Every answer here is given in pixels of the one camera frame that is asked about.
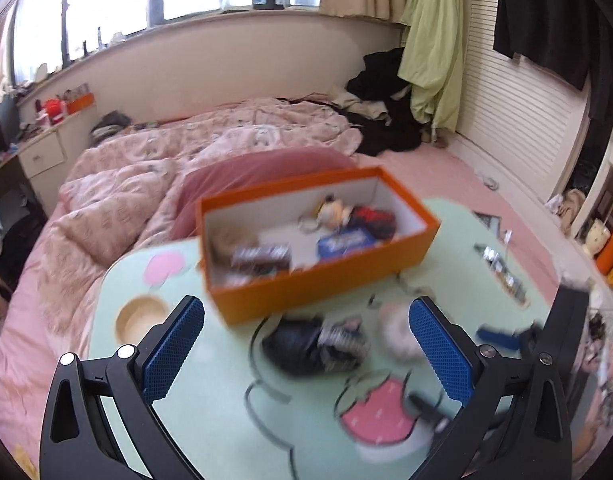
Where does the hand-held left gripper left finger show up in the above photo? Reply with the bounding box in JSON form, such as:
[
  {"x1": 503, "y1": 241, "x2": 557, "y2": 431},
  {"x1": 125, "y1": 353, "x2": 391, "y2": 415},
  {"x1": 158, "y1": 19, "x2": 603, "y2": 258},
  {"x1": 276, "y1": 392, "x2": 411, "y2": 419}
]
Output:
[{"x1": 39, "y1": 295, "x2": 207, "y2": 480}]

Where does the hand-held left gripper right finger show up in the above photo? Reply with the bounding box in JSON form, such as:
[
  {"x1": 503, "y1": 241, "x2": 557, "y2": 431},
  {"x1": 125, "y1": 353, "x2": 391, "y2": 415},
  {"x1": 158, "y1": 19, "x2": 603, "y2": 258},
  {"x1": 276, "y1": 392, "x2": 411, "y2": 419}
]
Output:
[{"x1": 409, "y1": 296, "x2": 572, "y2": 480}]

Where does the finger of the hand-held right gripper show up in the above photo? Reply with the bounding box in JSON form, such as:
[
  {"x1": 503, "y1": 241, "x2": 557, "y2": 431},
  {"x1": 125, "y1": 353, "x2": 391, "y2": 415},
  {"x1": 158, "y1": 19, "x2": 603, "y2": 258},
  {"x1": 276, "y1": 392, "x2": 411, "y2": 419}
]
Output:
[{"x1": 476, "y1": 324, "x2": 543, "y2": 354}]

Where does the white fluffy pompom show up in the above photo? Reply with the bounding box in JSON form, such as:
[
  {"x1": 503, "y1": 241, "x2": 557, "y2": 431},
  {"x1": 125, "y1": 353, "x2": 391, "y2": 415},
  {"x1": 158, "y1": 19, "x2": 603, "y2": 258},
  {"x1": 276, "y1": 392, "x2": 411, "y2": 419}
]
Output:
[{"x1": 376, "y1": 300, "x2": 427, "y2": 363}]

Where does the orange cardboard box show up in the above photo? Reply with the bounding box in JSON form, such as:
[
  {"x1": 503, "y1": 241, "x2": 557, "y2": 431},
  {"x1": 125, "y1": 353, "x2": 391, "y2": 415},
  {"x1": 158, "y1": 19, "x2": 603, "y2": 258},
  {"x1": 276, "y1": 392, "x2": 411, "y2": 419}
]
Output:
[{"x1": 195, "y1": 165, "x2": 442, "y2": 328}]

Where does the plush doll keychain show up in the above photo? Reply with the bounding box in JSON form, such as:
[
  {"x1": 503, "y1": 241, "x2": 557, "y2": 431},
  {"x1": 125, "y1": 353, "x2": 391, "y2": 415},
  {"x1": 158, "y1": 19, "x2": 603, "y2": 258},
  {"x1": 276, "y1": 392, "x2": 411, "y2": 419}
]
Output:
[{"x1": 299, "y1": 194, "x2": 354, "y2": 233}]

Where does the small black object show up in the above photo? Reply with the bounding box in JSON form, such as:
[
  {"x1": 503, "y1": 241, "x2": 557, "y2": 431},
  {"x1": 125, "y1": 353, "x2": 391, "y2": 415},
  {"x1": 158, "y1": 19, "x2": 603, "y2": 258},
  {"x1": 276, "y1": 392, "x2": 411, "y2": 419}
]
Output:
[{"x1": 409, "y1": 392, "x2": 452, "y2": 432}]

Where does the silver patterned strip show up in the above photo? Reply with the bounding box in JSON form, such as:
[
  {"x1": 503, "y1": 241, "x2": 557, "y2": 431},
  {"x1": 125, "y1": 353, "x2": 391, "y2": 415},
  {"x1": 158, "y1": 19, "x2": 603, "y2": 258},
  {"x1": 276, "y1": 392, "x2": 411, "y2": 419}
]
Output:
[{"x1": 473, "y1": 241, "x2": 532, "y2": 309}]

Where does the white mug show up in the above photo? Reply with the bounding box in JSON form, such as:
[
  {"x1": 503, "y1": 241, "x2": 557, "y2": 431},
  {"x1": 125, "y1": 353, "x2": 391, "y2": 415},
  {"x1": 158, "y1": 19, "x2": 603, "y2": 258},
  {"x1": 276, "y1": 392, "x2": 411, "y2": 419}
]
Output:
[{"x1": 583, "y1": 221, "x2": 612, "y2": 260}]

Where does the beige plush item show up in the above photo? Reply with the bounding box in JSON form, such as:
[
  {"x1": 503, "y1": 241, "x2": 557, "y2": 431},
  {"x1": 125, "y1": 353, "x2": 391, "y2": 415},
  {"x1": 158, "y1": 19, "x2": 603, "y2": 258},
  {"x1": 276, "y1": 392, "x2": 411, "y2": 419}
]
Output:
[{"x1": 556, "y1": 189, "x2": 587, "y2": 233}]

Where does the dark brown packet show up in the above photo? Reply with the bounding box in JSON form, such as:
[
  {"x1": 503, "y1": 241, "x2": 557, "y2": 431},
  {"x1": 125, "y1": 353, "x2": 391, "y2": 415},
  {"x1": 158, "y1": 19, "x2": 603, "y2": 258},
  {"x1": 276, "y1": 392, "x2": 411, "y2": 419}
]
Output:
[{"x1": 230, "y1": 242, "x2": 293, "y2": 277}]

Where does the black bundle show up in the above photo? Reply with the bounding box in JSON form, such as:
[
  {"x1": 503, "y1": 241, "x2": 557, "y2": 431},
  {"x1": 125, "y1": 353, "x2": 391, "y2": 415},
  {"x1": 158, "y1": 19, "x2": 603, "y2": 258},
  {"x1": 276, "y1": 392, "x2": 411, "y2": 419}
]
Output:
[{"x1": 260, "y1": 314, "x2": 372, "y2": 377}]

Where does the blue packet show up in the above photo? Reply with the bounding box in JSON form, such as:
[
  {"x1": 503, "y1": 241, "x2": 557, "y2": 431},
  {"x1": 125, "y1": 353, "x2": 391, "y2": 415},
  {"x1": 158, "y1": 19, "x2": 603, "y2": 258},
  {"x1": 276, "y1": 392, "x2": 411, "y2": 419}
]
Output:
[{"x1": 316, "y1": 227, "x2": 377, "y2": 261}]

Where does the pink floral quilt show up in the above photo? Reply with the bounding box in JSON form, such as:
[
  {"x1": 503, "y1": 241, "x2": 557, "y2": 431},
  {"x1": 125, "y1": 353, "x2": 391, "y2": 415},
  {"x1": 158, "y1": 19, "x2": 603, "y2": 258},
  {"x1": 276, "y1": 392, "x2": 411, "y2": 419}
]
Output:
[{"x1": 4, "y1": 96, "x2": 364, "y2": 361}]

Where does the pink bed sheet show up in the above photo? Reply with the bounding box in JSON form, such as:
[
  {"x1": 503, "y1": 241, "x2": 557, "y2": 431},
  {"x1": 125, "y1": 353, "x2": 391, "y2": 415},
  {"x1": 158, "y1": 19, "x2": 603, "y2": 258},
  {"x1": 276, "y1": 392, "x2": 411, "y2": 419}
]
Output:
[{"x1": 0, "y1": 142, "x2": 569, "y2": 480}]

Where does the yellow cloth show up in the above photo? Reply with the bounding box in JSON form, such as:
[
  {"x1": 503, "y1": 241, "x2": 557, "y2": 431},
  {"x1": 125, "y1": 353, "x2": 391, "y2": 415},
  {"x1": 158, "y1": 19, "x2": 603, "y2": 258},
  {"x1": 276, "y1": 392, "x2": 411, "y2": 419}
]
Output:
[{"x1": 14, "y1": 442, "x2": 40, "y2": 478}]

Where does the dusty red pillow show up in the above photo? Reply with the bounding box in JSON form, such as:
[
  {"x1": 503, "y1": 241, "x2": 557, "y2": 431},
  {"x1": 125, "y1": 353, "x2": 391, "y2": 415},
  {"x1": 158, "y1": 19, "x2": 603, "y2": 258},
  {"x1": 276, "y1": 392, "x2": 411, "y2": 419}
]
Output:
[{"x1": 169, "y1": 146, "x2": 359, "y2": 242}]

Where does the white louvred door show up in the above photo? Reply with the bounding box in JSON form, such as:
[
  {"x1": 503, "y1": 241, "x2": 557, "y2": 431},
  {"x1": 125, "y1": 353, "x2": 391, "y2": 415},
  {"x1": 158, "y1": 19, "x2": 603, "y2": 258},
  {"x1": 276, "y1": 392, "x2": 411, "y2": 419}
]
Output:
[{"x1": 456, "y1": 0, "x2": 594, "y2": 201}]

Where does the black clothes pile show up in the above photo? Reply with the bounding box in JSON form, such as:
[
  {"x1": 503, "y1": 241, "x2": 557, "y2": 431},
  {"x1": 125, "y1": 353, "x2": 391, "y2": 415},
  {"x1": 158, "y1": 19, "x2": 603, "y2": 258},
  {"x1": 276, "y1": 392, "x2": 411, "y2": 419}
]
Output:
[{"x1": 343, "y1": 47, "x2": 427, "y2": 157}]

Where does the grey item on bed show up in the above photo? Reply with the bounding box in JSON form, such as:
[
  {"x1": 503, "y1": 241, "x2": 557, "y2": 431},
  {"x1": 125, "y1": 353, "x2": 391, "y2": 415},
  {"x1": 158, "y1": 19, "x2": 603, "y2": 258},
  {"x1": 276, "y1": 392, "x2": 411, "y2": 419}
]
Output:
[{"x1": 90, "y1": 111, "x2": 132, "y2": 141}]

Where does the white nightstand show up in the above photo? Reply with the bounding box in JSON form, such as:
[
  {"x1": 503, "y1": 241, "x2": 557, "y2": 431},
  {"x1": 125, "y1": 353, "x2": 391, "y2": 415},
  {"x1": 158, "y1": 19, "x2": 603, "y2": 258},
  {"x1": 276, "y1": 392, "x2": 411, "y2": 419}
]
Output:
[{"x1": 16, "y1": 107, "x2": 100, "y2": 211}]

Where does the small orange box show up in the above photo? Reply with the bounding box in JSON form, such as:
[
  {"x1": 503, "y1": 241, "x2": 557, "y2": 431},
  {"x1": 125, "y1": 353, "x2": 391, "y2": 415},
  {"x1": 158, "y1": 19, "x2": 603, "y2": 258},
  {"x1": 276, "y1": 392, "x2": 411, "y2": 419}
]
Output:
[{"x1": 65, "y1": 92, "x2": 96, "y2": 115}]

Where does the black monitor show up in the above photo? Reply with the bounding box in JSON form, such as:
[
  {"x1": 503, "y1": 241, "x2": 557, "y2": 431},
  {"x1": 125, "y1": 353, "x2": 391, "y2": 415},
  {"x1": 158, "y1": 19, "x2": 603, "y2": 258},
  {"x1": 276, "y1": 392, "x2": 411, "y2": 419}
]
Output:
[{"x1": 0, "y1": 95, "x2": 22, "y2": 148}]

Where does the light green hanging cloth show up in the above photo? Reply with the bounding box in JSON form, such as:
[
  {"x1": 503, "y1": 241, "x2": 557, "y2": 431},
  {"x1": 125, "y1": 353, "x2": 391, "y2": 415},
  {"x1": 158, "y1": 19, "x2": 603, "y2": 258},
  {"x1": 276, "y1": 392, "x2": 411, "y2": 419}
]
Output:
[{"x1": 397, "y1": 0, "x2": 469, "y2": 133}]

